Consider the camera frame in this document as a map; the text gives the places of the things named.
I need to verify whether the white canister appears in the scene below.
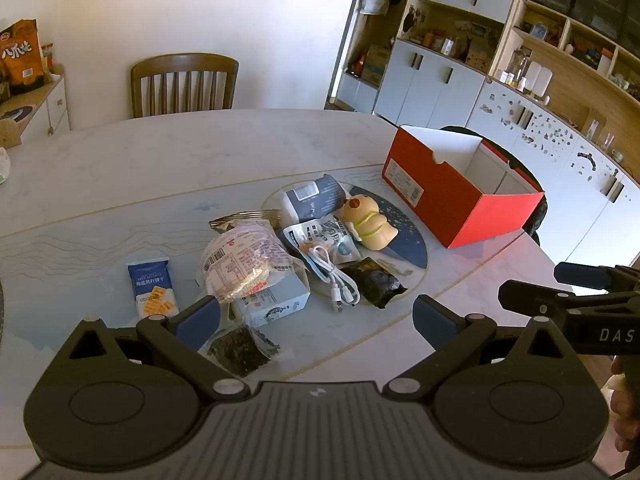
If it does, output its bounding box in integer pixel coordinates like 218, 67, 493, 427
525, 61, 554, 99

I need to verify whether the black snack packet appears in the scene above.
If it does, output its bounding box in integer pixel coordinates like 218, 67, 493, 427
341, 256, 408, 309

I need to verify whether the dark blue and white bag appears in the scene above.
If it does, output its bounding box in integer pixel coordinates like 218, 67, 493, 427
277, 173, 350, 223

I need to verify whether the white printed pouch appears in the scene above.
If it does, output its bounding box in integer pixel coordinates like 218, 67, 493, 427
282, 214, 362, 267

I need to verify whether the blue cracker packet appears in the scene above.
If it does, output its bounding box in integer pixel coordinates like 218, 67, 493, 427
126, 257, 181, 320

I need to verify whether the white marble desktop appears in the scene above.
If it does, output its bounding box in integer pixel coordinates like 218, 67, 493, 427
0, 108, 616, 456

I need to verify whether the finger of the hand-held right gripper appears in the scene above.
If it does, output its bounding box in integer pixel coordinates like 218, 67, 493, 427
553, 261, 640, 293
498, 279, 640, 322

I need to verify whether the yellow plush toy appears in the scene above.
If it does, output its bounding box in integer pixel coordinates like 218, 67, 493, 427
340, 194, 399, 251

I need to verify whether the light blue carton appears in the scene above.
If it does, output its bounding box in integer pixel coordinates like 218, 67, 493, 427
231, 262, 312, 330

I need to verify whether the red cardboard box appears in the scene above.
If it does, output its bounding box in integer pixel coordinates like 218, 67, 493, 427
382, 126, 545, 250

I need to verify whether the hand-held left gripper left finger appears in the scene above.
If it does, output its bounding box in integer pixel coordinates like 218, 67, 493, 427
49, 296, 251, 402

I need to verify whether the person's right hand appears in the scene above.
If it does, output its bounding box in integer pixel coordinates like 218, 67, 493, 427
609, 369, 640, 456

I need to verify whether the white charging cable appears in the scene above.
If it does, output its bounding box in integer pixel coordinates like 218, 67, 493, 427
298, 244, 362, 315

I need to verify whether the pink round bread packet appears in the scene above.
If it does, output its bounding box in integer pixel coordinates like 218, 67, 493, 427
200, 224, 301, 306

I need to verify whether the white side cabinet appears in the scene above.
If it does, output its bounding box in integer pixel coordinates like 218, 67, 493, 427
0, 72, 71, 148

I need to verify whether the dark seaweed packet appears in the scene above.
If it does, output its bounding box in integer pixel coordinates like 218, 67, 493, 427
206, 324, 282, 380

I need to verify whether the brown cardboard carton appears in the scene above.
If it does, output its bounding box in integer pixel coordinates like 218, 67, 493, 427
361, 44, 391, 86

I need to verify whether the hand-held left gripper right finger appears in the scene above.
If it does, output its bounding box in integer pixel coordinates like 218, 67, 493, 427
382, 295, 593, 403

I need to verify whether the orange snack bag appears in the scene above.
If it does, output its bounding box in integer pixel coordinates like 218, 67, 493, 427
0, 19, 47, 96

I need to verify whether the gold foil snack bag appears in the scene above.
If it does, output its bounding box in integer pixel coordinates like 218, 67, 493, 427
209, 209, 283, 235

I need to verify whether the brown wooden chair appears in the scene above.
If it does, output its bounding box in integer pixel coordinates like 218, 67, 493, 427
130, 53, 240, 120

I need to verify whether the white wall cabinet unit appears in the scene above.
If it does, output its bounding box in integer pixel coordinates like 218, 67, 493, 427
325, 0, 640, 206

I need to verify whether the glass jar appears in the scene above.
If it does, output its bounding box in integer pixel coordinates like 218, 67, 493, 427
510, 47, 532, 81

